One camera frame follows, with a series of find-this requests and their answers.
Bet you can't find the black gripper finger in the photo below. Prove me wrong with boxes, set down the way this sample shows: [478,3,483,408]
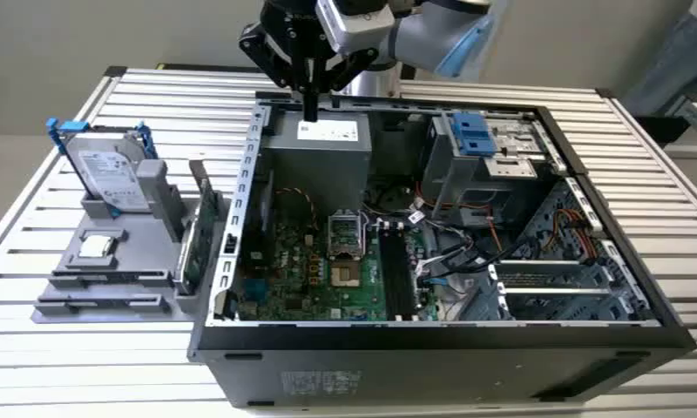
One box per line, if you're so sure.
[237,24,311,122]
[311,48,379,122]

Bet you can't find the black RAM slot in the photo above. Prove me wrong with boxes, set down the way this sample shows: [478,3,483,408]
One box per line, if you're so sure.
[393,222,419,321]
[378,222,406,321]

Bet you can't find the grey power supply unit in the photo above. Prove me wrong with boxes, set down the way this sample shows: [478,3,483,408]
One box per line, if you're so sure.
[258,111,374,210]

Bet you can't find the blue drive bay latch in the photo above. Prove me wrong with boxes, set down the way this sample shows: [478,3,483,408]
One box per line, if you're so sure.
[450,111,499,157]

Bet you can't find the silver drive cage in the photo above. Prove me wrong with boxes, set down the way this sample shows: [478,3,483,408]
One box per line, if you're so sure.
[421,111,557,227]

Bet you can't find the hard disk in blue carrier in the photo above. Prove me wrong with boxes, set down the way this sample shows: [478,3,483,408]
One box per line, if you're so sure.
[43,117,158,219]

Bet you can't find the metal socket cover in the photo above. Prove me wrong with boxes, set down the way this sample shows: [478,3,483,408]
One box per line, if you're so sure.
[326,208,366,259]

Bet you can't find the green graphics card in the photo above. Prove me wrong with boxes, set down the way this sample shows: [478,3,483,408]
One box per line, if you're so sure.
[173,158,221,295]

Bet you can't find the grey parts rack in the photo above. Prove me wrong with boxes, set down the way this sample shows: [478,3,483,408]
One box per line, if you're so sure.
[31,158,233,324]

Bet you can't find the CPU socket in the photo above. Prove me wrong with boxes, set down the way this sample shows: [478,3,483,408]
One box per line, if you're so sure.
[327,256,366,289]

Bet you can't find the green motherboard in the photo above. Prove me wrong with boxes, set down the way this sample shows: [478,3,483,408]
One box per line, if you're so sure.
[234,186,442,323]

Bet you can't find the silver CPU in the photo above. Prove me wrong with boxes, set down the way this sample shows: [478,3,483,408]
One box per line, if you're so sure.
[77,234,117,259]

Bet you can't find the black block beside table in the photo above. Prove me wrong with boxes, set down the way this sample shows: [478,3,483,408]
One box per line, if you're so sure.
[631,113,691,145]

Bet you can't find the person in blue jeans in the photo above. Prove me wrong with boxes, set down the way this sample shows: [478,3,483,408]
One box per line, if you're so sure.
[619,0,697,118]

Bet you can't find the silver disk bay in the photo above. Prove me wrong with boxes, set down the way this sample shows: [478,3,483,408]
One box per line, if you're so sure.
[486,259,638,322]

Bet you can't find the black open PC case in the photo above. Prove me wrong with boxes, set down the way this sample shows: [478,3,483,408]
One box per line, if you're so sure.
[185,90,697,409]

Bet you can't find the grey label sticker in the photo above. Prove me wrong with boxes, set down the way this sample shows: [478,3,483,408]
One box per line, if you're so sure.
[278,369,362,396]

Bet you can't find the twisted black yellow wire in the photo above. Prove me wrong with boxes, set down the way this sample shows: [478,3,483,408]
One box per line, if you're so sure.
[274,186,321,231]

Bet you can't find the orange wire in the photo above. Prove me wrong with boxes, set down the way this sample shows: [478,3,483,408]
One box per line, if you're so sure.
[414,180,505,254]

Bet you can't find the black cable bundle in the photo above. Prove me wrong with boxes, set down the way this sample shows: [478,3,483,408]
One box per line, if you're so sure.
[417,217,538,288]

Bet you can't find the red yellow orange power wires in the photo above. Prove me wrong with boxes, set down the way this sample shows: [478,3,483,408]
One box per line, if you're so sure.
[547,208,598,265]

